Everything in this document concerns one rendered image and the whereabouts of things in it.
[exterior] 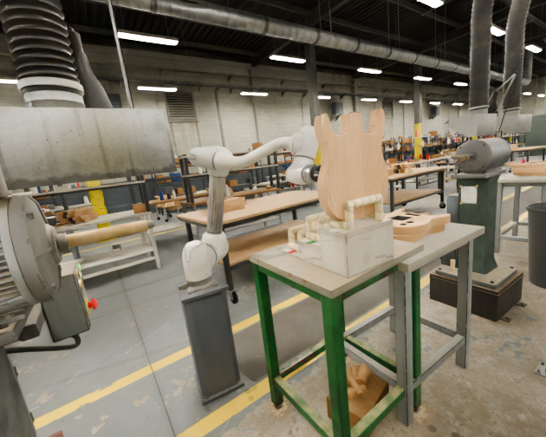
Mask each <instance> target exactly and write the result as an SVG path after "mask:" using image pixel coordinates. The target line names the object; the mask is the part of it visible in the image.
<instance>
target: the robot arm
mask: <svg viewBox="0 0 546 437"><path fill-rule="evenodd" d="M318 146H319V143H318V141H317V139H316V137H315V128H314V127H313V126H310V125H306V126H304V127H302V128H301V129H300V132H299V133H297V134H294V135H292V136H290V137H282V138H278V139H275V140H273V141H271V142H269V143H267V144H265V145H263V146H261V147H259V148H258V149H256V150H254V151H252V152H250V153H247V154H246V155H244V156H240V157H235V156H233V155H232V153H231V151H230V150H229V149H227V148H226V147H221V146H211V147H195V148H193V149H191V150H190V151H189V153H188V160H189V161H190V162H191V163H192V164H193V165H194V166H198V167H202V168H207V172H208V174H209V175H210V179H209V198H208V216H207V231H206V232H205V233H204V234H203V237H202V240H201V241H199V240H194V241H191V242H189V243H187V244H186V245H185V247H184V249H183V253H182V261H183V267H184V272H185V277H186V282H184V283H183V284H181V285H179V290H188V291H187V293H188V294H189V295H191V294H193V293H195V292H198V291H201V290H205V289H209V288H211V287H216V286H218V282H216V281H215V280H214V278H213V277H212V274H211V269H212V267H213V265H214V264H216V263H217V262H219V261H220V260H221V259H222V258H224V257H225V255H226V254H227V252H228V250H229V243H228V241H227V239H226V235H225V234H224V232H223V217H224V191H225V178H226V177H227V175H228V174H229V171H230V169H241V168H245V167H247V166H250V165H252V164H254V163H256V162H258V161H259V160H261V159H262V158H264V157H266V156H268V155H269V154H271V153H274V152H275V151H276V150H279V149H283V148H284V149H288V150H290V151H291V153H292V154H294V155H295V158H294V160H293V162H292V164H291V166H289V168H288V169H287V171H286V173H285V176H286V179H287V181H289V182H291V183H294V184H297V185H307V184H311V183H317V180H318V175H319V172H320V169H321V165H317V164H314V162H315V157H316V154H317V150H318Z"/></svg>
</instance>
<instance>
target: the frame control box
mask: <svg viewBox="0 0 546 437"><path fill-rule="evenodd" d="M61 267H62V287H61V289H60V292H59V294H58V296H57V298H55V299H54V300H50V301H47V302H45V303H41V306H42V311H43V314H44V316H45V319H46V322H47V325H48V328H49V333H50V335H51V338H52V341H53V342H59V341H61V340H64V339H67V338H69V337H71V338H74V339H75V343H73V344H69V345H55V346H24V347H11V348H6V349H5V351H6V354H12V353H22V352H43V351H61V350H70V349H75V348H77V347H78V346H79V345H80V344H81V338H80V336H79V334H80V333H83V332H85V331H88V330H90V327H91V309H90V308H88V297H87V293H86V291H85V287H84V283H83V280H82V277H81V271H79V270H78V266H77V263H76V262H73V263H69V264H63V265H61ZM76 270H78V271H79V272H80V278H78V277H77V274H76ZM81 280H82V284H83V288H82V287H81Z"/></svg>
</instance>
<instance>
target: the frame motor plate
mask: <svg viewBox="0 0 546 437"><path fill-rule="evenodd" d="M33 307H34V304H32V305H31V306H30V308H29V311H28V313H27V315H26V317H25V318H24V319H21V320H18V321H14V322H12V323H6V324H4V325H0V348H1V347H3V346H6V345H9V344H12V343H14V342H17V341H18V338H19V336H20V335H21V333H22V331H23V327H24V325H25V323H26V322H27V320H28V318H29V314H30V312H31V311H32V309H33Z"/></svg>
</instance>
